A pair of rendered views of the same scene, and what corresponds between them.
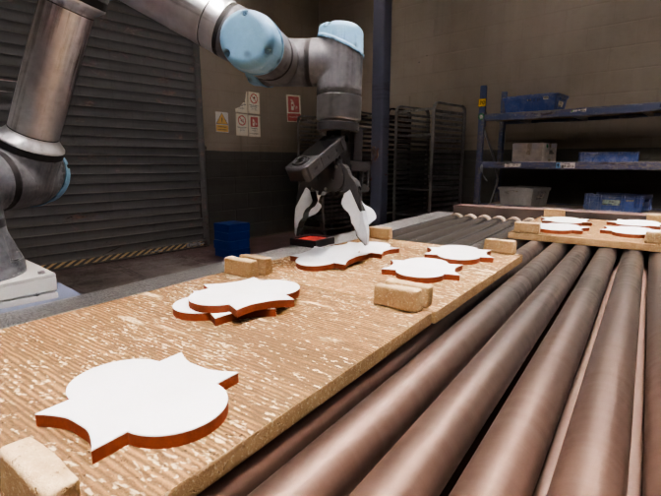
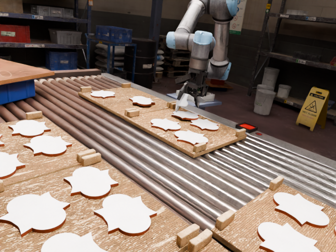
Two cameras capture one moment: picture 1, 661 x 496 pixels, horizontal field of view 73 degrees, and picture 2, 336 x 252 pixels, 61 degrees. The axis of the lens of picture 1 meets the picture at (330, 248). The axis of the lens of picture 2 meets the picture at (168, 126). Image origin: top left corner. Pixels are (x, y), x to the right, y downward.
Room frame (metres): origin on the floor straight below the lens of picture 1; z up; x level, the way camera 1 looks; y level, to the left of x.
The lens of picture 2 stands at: (0.84, -1.27, 1.38)
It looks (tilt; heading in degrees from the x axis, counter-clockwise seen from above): 21 degrees down; 97
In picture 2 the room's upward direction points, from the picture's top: 7 degrees clockwise
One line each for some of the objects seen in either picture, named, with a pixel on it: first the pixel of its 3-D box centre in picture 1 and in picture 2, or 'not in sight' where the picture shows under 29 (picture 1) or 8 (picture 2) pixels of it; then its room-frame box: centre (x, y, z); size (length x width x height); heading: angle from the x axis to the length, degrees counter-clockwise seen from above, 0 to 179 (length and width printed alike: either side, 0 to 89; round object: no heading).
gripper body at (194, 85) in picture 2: (339, 159); (196, 82); (0.78, -0.02, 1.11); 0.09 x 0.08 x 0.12; 143
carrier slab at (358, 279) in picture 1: (389, 266); (184, 127); (0.77, -0.10, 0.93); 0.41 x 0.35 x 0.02; 144
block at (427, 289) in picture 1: (408, 292); (133, 113); (0.53, -0.10, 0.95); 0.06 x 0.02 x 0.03; 54
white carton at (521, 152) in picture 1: (533, 153); not in sight; (4.93, -2.20, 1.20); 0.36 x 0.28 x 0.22; 36
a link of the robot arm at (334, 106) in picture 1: (336, 110); (198, 63); (0.78, -0.01, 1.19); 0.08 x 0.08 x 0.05
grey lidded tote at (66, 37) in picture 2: not in sight; (65, 36); (-1.90, 3.84, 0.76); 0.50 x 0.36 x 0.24; 54
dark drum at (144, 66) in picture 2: not in sight; (139, 63); (-0.52, 4.04, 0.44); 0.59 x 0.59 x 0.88
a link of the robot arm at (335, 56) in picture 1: (337, 61); (201, 45); (0.78, -0.01, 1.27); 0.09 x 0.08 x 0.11; 82
